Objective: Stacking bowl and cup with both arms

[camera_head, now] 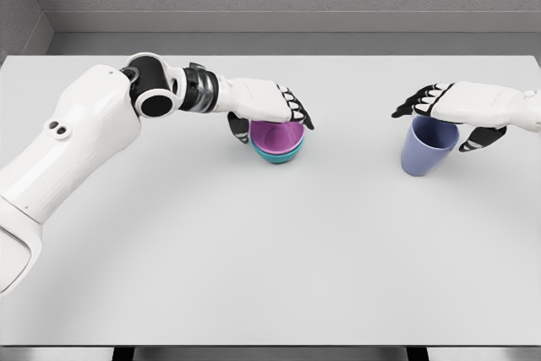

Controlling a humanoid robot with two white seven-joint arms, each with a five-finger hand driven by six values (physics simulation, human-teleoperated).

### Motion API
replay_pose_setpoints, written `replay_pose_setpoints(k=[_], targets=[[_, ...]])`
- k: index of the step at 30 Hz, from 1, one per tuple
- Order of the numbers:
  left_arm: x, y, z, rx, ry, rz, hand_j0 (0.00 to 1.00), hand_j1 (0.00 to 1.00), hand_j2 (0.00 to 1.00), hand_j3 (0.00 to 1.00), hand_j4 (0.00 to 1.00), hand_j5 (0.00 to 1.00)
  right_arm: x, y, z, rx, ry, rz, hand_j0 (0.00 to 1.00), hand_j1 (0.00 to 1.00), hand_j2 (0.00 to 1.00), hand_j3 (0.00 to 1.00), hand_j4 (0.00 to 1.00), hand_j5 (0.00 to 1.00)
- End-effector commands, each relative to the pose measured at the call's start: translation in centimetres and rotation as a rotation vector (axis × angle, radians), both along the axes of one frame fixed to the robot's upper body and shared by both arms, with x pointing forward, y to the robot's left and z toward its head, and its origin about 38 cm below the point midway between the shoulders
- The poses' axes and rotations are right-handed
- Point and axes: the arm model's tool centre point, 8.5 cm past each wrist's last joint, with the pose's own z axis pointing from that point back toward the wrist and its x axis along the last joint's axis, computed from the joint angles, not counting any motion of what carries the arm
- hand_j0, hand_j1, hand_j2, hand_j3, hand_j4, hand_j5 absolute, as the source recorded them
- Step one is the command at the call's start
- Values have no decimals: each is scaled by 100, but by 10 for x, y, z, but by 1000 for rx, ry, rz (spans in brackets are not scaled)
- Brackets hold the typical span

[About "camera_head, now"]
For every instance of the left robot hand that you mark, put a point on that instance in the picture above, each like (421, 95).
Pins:
(266, 101)

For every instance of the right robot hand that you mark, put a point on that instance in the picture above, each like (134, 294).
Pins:
(469, 103)

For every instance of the purple bowl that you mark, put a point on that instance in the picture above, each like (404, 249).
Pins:
(277, 138)

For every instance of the blue cup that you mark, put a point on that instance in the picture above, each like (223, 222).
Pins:
(424, 149)

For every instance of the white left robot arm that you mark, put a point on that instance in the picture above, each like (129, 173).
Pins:
(89, 111)

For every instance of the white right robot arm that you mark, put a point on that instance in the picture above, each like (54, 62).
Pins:
(533, 109)

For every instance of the teal bowl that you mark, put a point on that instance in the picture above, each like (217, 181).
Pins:
(277, 158)

